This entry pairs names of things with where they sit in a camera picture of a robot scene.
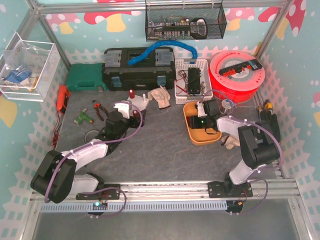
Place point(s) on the red filament spool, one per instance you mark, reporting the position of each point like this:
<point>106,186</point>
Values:
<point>240,87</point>

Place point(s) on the blue white glove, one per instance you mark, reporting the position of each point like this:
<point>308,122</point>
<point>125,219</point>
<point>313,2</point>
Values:
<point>19,76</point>

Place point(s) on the black toolbox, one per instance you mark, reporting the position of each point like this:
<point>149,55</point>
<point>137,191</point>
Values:
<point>157,69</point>

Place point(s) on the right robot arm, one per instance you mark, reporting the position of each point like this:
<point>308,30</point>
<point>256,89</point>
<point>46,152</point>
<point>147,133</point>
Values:
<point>259,143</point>

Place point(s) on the green circuit board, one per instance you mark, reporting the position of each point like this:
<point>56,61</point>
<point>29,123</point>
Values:
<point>83,117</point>

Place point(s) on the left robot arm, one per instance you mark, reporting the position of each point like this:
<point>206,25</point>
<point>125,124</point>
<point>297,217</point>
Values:
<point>56,176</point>

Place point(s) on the white perforated basket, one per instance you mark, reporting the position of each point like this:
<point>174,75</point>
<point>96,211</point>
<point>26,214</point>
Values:
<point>180,84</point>

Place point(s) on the white peg board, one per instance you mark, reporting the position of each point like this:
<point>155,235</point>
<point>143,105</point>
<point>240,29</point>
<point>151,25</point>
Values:
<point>141,102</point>

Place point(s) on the yellow plastic tray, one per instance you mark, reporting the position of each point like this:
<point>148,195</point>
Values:
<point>198,136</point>

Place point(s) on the orange multimeter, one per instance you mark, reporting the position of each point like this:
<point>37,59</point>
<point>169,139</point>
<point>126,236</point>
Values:
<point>63,97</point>

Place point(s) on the green tool case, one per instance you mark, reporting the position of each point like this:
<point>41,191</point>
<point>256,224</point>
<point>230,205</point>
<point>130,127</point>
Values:
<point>85,77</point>

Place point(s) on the black terminal block strip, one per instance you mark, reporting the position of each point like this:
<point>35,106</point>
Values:
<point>253,65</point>

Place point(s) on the black battery holder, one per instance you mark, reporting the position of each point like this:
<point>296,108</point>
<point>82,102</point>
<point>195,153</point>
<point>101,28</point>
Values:
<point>193,82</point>

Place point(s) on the tape roll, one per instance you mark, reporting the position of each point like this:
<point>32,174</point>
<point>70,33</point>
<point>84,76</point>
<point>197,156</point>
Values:
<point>90,135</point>

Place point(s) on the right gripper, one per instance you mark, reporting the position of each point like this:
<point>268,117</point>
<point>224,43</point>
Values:
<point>192,122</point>

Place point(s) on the solder wire spool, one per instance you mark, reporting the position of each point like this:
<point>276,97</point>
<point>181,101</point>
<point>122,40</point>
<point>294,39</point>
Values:
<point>227,107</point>

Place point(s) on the clear acrylic box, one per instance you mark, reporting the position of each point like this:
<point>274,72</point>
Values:
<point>42,58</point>

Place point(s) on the beige work glove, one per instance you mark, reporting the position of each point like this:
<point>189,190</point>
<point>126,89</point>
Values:
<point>161,96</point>

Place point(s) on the crumpled beige cloth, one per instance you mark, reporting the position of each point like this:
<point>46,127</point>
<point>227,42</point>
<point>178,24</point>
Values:
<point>229,142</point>

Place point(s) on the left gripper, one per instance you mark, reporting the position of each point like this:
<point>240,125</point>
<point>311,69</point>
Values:
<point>137,120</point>

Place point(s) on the black rubber glove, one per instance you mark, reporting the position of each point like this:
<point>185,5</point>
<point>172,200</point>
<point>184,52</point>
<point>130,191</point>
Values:
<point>271,118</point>

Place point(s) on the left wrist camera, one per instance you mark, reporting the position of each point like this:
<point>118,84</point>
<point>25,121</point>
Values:
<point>124,107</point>

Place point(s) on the red spring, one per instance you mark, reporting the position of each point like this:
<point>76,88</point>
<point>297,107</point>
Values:
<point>131,93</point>
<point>135,114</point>

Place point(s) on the black wire mesh basket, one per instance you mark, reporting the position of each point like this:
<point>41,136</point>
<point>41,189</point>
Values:
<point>184,22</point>

